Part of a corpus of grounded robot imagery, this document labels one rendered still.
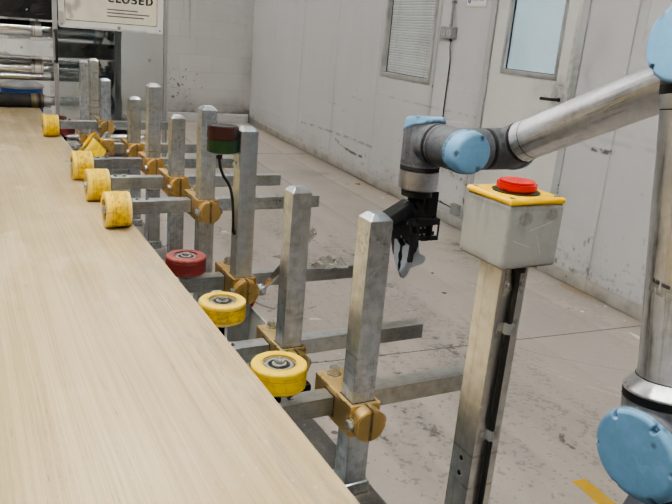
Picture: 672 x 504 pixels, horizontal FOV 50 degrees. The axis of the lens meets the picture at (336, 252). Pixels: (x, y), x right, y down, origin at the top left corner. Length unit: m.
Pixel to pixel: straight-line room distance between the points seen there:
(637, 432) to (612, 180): 3.22
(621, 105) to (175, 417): 0.92
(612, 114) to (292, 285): 0.65
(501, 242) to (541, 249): 0.05
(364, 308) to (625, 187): 3.36
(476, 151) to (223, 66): 8.98
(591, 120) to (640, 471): 0.63
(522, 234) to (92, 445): 0.51
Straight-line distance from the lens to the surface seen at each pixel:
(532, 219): 0.71
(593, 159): 4.43
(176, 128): 1.86
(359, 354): 1.00
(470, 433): 0.81
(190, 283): 1.46
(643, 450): 1.18
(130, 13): 3.63
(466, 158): 1.50
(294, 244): 1.18
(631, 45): 4.31
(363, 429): 1.03
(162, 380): 0.98
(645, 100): 1.35
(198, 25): 10.27
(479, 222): 0.72
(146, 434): 0.87
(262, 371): 0.99
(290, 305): 1.22
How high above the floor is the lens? 1.36
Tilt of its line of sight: 17 degrees down
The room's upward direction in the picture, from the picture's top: 5 degrees clockwise
